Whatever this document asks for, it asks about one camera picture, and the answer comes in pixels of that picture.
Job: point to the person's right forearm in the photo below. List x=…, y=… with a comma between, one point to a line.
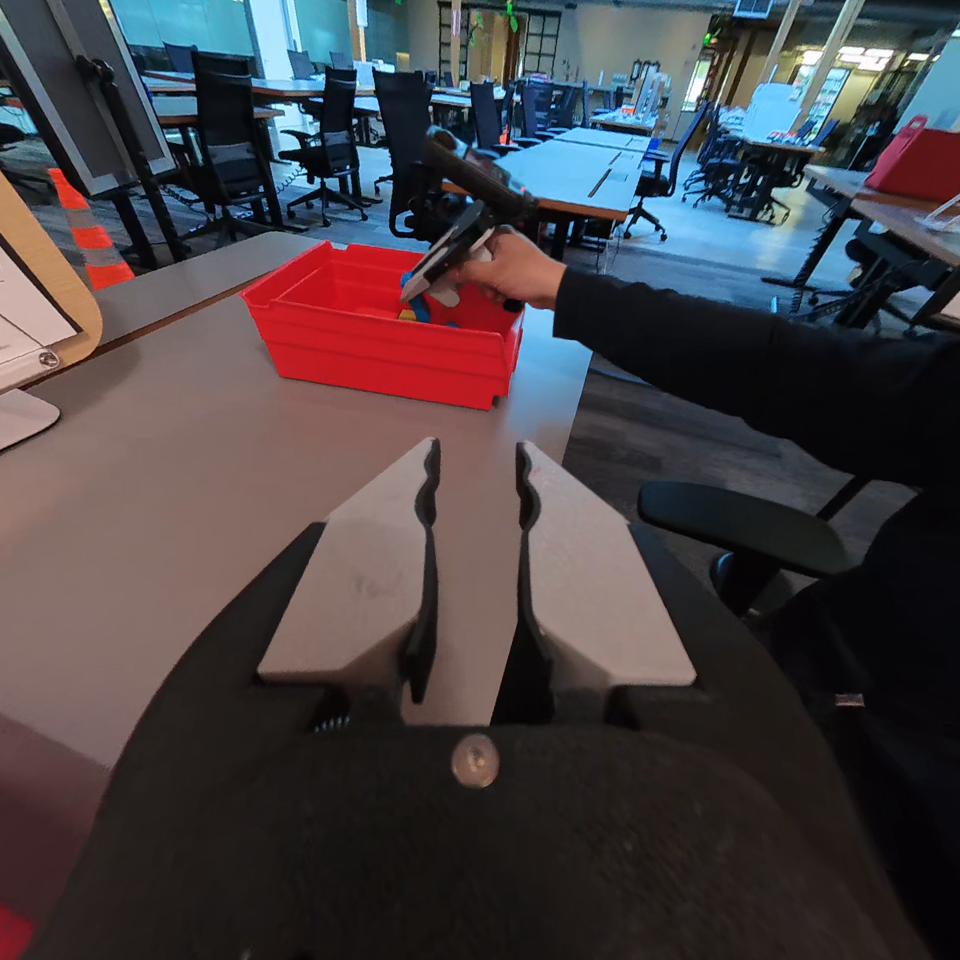
x=712, y=352

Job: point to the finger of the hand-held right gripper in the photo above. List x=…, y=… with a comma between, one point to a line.
x=448, y=291
x=442, y=259

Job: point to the person's torso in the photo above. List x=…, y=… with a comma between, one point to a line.
x=900, y=675

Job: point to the person's right hand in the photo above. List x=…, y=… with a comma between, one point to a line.
x=521, y=270

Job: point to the long grey table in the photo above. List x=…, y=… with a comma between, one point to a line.
x=585, y=172

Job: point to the black chair armrest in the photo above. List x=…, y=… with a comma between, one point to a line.
x=750, y=525

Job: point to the orange traffic cone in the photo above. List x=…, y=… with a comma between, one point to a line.
x=94, y=240

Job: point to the red plastic bin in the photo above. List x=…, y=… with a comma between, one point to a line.
x=375, y=360

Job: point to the red bag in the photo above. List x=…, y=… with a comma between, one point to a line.
x=915, y=165

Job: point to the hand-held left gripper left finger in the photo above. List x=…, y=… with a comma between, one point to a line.
x=352, y=592

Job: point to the wooden edged desk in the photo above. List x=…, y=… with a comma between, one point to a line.
x=900, y=217
x=300, y=88

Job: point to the blue wooden block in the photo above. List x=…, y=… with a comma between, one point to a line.
x=433, y=313

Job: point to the wooden sign board with paper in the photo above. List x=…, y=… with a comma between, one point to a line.
x=45, y=300

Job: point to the grey panel on black stand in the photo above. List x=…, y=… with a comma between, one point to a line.
x=82, y=90

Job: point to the black office chair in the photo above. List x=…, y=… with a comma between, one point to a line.
x=401, y=120
x=337, y=112
x=487, y=112
x=229, y=112
x=675, y=165

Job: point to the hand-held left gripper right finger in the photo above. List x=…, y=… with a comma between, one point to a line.
x=600, y=592

